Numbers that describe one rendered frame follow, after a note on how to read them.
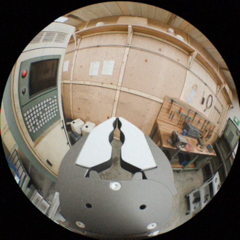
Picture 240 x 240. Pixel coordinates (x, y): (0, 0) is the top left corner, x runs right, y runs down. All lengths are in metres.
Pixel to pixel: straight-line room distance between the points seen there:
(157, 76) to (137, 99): 0.60
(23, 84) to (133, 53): 1.58
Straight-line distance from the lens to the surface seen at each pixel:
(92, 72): 1.80
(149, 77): 1.54
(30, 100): 0.74
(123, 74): 1.56
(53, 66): 0.84
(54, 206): 0.86
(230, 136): 3.69
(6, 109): 0.29
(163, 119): 1.69
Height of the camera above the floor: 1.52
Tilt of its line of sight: 32 degrees down
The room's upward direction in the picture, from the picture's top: 13 degrees clockwise
